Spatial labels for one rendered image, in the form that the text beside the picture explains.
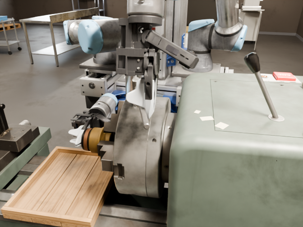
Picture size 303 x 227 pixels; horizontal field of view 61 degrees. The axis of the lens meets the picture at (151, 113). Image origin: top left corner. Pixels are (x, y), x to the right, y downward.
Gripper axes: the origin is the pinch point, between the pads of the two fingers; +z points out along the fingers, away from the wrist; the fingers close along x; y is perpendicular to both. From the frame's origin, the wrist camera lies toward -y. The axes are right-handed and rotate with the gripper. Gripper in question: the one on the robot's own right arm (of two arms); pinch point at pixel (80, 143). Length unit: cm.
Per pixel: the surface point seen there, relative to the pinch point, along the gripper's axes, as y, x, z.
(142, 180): -23.4, -1.2, 12.0
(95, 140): -5.6, 1.9, 0.3
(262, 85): -51, 25, 3
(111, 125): -9.3, 5.1, -4.7
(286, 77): -64, 18, -25
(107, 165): -13.1, 0.7, 10.1
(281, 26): -279, -81, -881
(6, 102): 235, -108, -229
